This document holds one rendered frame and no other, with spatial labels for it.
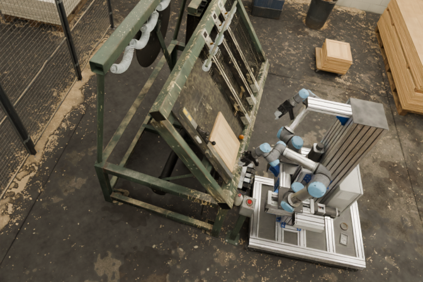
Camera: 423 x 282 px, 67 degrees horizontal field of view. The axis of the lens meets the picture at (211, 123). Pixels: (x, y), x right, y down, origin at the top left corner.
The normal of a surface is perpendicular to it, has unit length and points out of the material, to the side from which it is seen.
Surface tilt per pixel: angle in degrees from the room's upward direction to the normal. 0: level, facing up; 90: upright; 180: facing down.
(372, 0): 90
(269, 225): 0
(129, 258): 0
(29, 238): 0
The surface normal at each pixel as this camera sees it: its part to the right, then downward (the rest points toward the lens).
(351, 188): 0.11, -0.62
